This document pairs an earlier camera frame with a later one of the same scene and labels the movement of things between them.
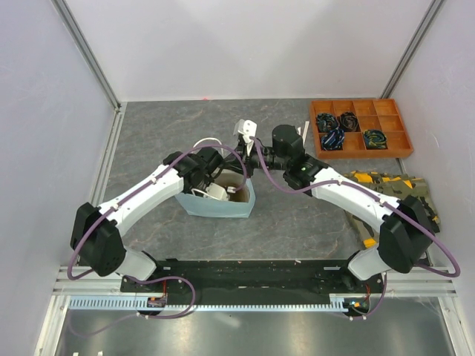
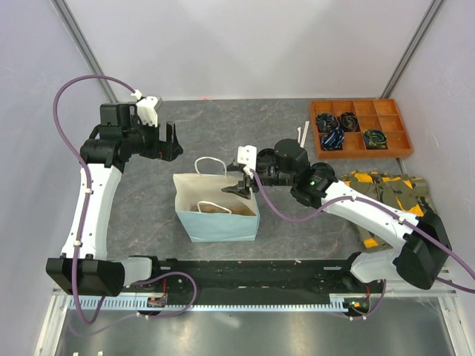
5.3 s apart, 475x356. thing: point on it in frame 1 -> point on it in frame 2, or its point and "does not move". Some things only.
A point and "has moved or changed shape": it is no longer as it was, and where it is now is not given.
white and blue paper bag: x=198 y=206 has moved or changed shape
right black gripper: x=234 y=163 -> x=239 y=189
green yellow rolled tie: x=375 y=139 does not move
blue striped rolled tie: x=332 y=140 does not move
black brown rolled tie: x=348 y=122 does not move
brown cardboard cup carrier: x=237 y=180 -> x=237 y=209
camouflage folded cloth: x=392 y=187 does not move
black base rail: x=253 y=279 does not move
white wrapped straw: x=306 y=127 does not move
